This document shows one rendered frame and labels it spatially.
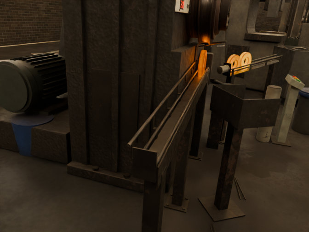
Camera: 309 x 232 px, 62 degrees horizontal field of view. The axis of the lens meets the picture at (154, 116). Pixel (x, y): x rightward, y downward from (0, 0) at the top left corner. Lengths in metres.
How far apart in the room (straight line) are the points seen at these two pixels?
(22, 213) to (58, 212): 0.19
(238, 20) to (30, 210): 3.86
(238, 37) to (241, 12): 0.37
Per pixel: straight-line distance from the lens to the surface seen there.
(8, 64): 2.10
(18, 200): 1.75
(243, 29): 4.48
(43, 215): 1.60
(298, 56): 3.84
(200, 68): 1.76
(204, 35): 1.68
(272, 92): 2.48
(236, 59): 2.27
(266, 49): 4.41
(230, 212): 1.64
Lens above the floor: 1.03
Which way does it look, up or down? 21 degrees down
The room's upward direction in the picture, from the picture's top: 4 degrees clockwise
